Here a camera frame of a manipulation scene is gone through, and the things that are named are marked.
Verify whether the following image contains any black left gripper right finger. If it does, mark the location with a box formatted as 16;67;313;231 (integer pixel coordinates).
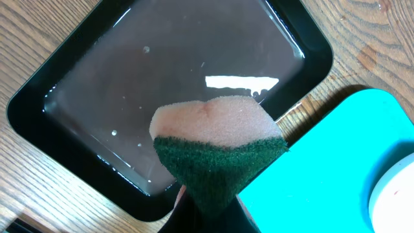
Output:
223;197;260;233

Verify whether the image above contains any pink and green sponge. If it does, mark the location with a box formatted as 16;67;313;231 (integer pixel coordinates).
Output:
149;96;288;218

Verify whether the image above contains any blue plastic tray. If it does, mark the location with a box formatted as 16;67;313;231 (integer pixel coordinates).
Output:
239;89;413;232

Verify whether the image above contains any black square water tray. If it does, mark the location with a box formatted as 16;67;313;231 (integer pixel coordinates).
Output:
6;0;333;221

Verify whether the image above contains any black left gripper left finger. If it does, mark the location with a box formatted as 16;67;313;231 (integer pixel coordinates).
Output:
158;189;206;233

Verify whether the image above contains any white round plate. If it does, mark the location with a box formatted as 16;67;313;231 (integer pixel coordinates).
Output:
369;154;414;233

